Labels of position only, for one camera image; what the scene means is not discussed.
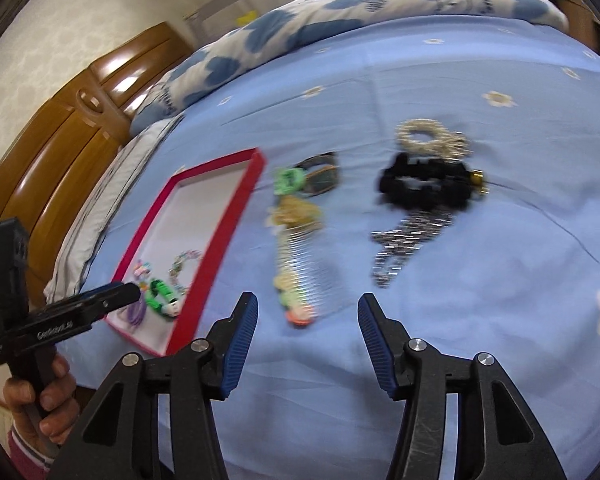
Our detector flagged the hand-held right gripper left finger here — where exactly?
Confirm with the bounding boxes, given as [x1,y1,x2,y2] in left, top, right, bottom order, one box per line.
[47,291,259,480]

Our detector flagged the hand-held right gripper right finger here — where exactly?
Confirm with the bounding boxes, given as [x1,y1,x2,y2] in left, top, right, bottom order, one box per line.
[357,292,568,480]

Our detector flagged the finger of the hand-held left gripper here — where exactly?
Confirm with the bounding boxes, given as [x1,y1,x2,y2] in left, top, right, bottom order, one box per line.
[82,281,141,322]

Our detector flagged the clear comb with colourful beads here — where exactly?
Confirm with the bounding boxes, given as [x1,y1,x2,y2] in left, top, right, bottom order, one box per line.
[271,225,323,330]

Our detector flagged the red cardboard box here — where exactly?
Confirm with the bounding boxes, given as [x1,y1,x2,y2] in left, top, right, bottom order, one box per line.
[105,147,267,358]

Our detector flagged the silver rhinestone hair clip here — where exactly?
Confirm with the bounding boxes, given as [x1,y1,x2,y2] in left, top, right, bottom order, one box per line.
[369,209,456,290]

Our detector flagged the yellow claw clip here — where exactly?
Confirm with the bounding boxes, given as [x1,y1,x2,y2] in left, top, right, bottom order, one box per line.
[266,196,326,235]

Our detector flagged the black scrunchie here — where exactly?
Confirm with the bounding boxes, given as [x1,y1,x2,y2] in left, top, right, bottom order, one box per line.
[377,152,476,211]

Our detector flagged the green bow hair tie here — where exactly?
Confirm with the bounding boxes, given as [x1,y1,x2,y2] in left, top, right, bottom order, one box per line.
[274,166,308,197]

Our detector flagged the pearl scrunchie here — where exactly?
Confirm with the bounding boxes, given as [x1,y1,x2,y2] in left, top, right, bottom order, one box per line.
[394,118,456,153]

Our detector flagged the person's left forearm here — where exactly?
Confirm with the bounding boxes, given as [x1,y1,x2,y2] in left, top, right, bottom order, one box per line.
[5,422,61,480]

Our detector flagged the person's left hand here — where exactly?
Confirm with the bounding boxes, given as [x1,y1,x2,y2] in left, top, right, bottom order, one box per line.
[2,352,78,448]

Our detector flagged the grey striped pillow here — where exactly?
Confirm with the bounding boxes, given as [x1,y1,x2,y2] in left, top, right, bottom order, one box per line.
[45,115,186,306]

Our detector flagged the wooden bed headboard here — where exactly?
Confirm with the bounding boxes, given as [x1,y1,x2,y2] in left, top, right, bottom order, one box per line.
[0,21,193,306]

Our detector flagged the blue floral bed sheet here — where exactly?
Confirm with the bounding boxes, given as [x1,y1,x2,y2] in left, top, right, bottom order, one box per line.
[75,15,600,480]

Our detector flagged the dark wristwatch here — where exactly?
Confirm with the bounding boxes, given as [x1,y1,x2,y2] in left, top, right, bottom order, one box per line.
[300,151,342,197]

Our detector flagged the blue heart print duvet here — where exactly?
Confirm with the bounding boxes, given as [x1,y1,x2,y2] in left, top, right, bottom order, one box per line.
[130,0,571,133]

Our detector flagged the purple hair tie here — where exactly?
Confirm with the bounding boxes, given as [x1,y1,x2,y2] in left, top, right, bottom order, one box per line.
[115,302,148,335]

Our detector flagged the colourful beaded hair tie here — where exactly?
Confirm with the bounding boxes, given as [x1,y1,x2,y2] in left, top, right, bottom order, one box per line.
[131,258,155,282]

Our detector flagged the green braided bracelet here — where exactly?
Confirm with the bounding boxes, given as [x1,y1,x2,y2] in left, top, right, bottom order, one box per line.
[145,277,186,320]

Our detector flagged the pastel beaded bracelet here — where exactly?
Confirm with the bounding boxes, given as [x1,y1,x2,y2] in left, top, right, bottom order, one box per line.
[166,249,204,293]

